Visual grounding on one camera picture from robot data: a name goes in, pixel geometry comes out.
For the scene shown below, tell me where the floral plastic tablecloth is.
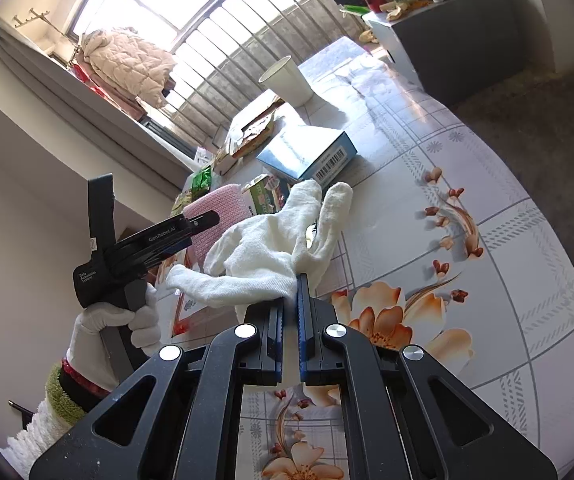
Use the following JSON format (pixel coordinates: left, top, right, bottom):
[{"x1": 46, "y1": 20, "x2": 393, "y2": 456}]
[{"x1": 282, "y1": 38, "x2": 574, "y2": 474}]

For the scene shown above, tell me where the white cloth glove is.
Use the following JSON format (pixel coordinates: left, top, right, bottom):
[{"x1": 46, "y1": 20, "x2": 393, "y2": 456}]
[{"x1": 164, "y1": 180, "x2": 353, "y2": 320}]

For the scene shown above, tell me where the white paper cup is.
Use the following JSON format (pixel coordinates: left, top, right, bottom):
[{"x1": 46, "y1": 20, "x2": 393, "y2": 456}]
[{"x1": 259, "y1": 55, "x2": 314, "y2": 108}]

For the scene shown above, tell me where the left hand in white glove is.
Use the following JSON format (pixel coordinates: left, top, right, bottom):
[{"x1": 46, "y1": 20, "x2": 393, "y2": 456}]
[{"x1": 65, "y1": 282, "x2": 162, "y2": 394}]

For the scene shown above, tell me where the flat brown cardboard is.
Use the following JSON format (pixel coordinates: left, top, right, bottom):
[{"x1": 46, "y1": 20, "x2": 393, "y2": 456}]
[{"x1": 224, "y1": 91, "x2": 285, "y2": 158}]

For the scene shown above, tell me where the pink knitted cloth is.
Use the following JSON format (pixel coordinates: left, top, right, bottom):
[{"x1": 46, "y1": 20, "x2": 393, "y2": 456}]
[{"x1": 183, "y1": 184, "x2": 249, "y2": 268}]

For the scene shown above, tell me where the white fluffy garment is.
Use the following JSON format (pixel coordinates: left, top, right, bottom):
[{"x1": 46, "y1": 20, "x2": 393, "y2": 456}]
[{"x1": 0, "y1": 398, "x2": 84, "y2": 479}]

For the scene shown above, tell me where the pink quilted jacket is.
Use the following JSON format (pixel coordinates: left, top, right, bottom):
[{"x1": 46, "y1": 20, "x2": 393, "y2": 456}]
[{"x1": 80, "y1": 28, "x2": 176, "y2": 108}]

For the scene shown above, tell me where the blue white cardboard box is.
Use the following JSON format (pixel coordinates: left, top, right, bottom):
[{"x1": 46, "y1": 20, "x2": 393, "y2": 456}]
[{"x1": 256, "y1": 125, "x2": 357, "y2": 188}]

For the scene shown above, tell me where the yellow green snack packet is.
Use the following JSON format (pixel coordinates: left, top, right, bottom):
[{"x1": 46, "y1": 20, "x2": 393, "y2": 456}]
[{"x1": 170, "y1": 191, "x2": 194, "y2": 217}]

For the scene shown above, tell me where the grey cabinet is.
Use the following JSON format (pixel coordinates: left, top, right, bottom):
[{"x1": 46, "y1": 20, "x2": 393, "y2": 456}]
[{"x1": 364, "y1": 0, "x2": 526, "y2": 105}]

